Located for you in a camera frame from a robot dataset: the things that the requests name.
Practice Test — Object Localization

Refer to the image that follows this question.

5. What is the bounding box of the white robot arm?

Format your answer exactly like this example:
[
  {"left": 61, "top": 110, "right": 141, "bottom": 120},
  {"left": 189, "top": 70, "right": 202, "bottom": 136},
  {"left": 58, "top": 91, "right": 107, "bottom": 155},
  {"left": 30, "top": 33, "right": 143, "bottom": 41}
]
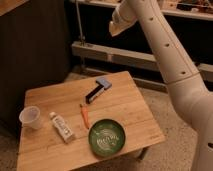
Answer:
[{"left": 109, "top": 0, "right": 213, "bottom": 171}]

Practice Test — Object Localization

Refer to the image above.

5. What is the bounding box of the dark cabinet with wooden top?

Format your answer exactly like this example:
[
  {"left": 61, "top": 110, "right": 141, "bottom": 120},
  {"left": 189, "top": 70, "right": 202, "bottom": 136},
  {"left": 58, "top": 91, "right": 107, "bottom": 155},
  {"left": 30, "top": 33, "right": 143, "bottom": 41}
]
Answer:
[{"left": 0, "top": 0, "right": 70, "bottom": 135}]

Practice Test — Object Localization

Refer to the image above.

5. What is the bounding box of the green ceramic bowl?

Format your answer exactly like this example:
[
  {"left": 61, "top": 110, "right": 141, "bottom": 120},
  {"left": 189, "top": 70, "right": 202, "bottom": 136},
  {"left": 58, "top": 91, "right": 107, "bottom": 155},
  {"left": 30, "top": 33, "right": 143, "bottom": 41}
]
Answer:
[{"left": 88, "top": 119, "right": 126, "bottom": 157}]

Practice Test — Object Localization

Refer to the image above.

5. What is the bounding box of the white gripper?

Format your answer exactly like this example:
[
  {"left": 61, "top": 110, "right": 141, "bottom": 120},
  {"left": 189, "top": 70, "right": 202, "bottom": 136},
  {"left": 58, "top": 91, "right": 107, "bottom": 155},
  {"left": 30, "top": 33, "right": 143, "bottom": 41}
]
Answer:
[{"left": 109, "top": 0, "right": 136, "bottom": 37}]

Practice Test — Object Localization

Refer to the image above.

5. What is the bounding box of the wooden table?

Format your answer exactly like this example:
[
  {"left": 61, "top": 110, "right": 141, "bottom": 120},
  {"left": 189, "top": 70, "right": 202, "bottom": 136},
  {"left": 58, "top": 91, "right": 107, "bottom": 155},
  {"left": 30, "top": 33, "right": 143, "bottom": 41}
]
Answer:
[{"left": 17, "top": 71, "right": 165, "bottom": 171}]

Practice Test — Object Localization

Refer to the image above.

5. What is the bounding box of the white tube of cream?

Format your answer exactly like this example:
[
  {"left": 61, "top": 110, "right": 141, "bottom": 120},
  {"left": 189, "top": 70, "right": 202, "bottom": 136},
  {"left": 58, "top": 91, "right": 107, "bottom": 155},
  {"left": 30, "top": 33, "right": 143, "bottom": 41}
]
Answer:
[{"left": 49, "top": 112, "right": 74, "bottom": 143}]

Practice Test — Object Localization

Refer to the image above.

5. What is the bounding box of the translucent plastic cup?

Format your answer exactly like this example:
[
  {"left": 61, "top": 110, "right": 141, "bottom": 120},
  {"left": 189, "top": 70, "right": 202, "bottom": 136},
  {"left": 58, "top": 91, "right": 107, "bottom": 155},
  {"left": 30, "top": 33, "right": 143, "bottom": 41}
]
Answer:
[{"left": 19, "top": 106, "right": 42, "bottom": 130}]

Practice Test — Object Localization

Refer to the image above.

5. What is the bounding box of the orange carrot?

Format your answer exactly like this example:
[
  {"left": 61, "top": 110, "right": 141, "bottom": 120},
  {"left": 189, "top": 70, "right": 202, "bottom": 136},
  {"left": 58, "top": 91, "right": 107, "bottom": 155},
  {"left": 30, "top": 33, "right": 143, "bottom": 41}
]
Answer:
[{"left": 80, "top": 104, "right": 90, "bottom": 129}]

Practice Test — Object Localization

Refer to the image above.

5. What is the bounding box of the metal shelf rack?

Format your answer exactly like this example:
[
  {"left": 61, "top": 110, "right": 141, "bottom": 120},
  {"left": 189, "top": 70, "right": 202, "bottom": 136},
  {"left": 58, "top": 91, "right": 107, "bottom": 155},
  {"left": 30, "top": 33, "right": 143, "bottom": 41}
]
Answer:
[{"left": 71, "top": 0, "right": 213, "bottom": 89}]

